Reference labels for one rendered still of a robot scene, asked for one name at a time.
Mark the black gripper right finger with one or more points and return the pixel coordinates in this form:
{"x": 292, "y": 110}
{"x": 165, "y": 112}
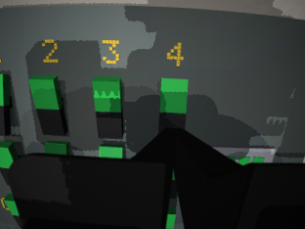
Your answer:
{"x": 216, "y": 192}

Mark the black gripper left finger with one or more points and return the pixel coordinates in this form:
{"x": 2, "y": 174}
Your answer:
{"x": 97, "y": 190}

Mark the dark grey switch panel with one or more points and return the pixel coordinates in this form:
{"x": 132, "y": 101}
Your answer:
{"x": 103, "y": 81}

